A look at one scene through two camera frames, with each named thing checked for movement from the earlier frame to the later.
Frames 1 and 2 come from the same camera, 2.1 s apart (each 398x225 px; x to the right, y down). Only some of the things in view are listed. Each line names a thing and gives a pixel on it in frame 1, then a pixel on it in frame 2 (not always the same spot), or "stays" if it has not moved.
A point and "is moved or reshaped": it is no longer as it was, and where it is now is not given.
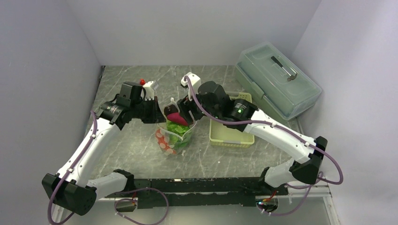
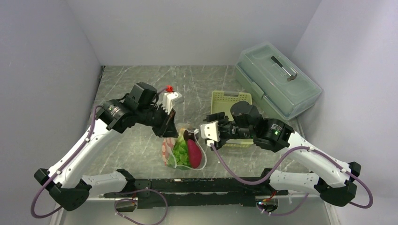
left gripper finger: x=158 y=116 -> x=171 y=130
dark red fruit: x=177 y=117 -> x=195 y=153
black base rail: x=197 y=191 stays
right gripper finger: x=187 y=113 -> x=215 y=117
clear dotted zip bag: x=173 y=136 is moved or reshaped
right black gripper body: x=212 y=110 -> x=232 y=131
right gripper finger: x=183 y=102 -> x=218 y=144
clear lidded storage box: x=275 y=84 stays
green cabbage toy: x=175 y=132 is moved or reshaped
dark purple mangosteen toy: x=170 y=109 is moved or reshaped
